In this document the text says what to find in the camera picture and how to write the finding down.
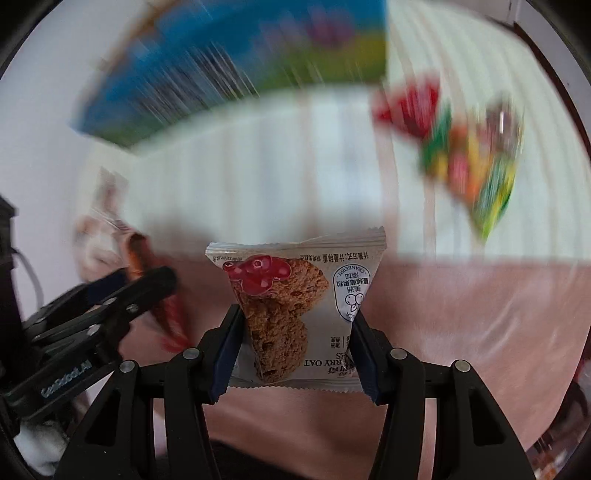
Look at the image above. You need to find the oat cookie packet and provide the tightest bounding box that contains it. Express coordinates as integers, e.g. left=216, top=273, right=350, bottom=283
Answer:
left=205, top=227, right=387, bottom=393

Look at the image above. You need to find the red snack packet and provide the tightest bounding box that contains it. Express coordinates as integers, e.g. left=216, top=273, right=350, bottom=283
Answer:
left=122, top=231, right=190, bottom=354

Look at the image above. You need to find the striped white pink quilt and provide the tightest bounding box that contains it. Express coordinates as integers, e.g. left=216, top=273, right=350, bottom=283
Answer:
left=89, top=1, right=590, bottom=447

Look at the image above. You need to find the cardboard snack box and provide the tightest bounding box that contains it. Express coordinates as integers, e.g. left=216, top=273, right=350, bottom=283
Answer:
left=74, top=1, right=387, bottom=148

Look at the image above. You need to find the green candy ball packet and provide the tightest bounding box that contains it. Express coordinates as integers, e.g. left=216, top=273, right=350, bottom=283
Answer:
left=421, top=96, right=524, bottom=241

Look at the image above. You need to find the small red triangular packet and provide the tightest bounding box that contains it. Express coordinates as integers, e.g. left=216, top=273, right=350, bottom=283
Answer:
left=372, top=75, right=441, bottom=140

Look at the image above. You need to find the black cable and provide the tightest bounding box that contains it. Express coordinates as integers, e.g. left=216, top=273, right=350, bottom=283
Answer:
left=11, top=246, right=45, bottom=315

